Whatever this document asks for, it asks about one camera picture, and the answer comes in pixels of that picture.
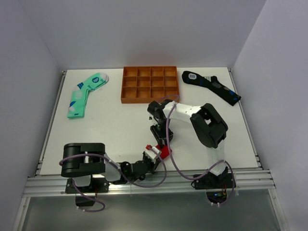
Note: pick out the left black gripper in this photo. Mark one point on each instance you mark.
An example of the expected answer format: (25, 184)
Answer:
(153, 165)

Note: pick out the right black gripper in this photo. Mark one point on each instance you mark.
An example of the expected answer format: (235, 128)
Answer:
(159, 135)

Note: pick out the red santa sock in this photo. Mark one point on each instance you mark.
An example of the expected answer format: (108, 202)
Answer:
(163, 150)

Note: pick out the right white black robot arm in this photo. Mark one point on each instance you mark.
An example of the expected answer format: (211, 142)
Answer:
(209, 127)

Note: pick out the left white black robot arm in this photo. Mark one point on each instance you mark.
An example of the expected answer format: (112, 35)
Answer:
(83, 160)

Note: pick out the orange compartment tray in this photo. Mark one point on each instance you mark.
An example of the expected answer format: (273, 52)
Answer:
(144, 84)

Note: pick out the black blue sports sock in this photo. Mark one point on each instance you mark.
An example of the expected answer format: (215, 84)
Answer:
(212, 83)

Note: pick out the mint green patterned sock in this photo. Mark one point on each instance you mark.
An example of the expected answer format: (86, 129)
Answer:
(80, 94)

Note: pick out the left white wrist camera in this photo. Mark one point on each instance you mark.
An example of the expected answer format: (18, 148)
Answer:
(152, 152)

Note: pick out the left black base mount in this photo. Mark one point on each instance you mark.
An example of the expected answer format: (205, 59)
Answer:
(86, 196)

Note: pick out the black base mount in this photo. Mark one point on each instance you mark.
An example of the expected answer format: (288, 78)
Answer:
(86, 196)
(216, 187)

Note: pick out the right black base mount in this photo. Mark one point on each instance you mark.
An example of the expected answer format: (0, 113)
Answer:
(216, 187)

